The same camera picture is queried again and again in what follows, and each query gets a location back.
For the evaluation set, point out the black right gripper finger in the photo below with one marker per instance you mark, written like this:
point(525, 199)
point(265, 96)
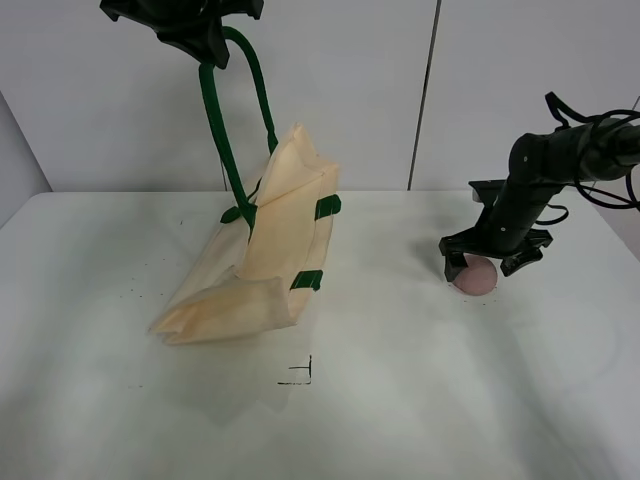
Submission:
point(455, 264)
point(513, 263)

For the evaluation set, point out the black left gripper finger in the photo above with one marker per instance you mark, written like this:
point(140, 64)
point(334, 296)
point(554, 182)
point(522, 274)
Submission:
point(202, 39)

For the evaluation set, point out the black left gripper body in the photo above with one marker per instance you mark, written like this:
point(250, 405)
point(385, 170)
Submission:
point(182, 18)

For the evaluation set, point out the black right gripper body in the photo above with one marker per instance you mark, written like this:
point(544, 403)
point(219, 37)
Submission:
point(504, 229)

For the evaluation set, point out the pink peach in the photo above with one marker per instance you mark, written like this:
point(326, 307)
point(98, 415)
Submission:
point(479, 278)

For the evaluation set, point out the white linen bag green handles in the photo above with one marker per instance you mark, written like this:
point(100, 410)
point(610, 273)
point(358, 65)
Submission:
point(259, 270)

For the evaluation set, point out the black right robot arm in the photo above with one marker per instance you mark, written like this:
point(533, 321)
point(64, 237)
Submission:
point(540, 167)

